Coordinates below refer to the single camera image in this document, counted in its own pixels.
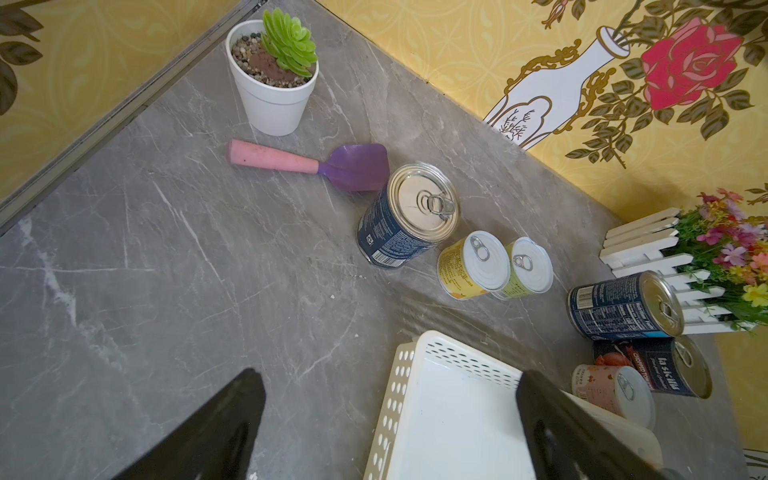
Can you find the white potted succulent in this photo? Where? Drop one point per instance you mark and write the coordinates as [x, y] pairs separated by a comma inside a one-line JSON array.
[[275, 68]]

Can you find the small yellow can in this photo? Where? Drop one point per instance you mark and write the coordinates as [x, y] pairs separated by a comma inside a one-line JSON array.
[[474, 266]]

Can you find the small green can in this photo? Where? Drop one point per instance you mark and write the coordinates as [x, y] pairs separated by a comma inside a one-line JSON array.
[[531, 270]]

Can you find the flower box white fence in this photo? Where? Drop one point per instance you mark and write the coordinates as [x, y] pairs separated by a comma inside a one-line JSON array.
[[713, 256]]

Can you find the pink purple toy shovel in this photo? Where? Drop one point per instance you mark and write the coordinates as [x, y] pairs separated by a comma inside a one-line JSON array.
[[350, 167]]

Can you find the white plastic basket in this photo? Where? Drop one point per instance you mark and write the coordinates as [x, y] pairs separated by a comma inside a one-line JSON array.
[[449, 412]]

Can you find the small pink can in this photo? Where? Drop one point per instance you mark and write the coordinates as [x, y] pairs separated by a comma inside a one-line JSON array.
[[619, 389]]

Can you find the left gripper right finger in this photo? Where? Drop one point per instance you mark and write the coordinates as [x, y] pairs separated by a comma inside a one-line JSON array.
[[565, 442]]

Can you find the large blue can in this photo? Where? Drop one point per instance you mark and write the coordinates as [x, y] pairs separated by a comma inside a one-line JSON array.
[[417, 209], [638, 306]]

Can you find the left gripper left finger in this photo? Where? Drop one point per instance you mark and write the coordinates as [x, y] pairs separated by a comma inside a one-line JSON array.
[[215, 442]]

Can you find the dark red label can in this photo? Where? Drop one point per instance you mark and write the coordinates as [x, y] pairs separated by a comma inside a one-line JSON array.
[[669, 365]]

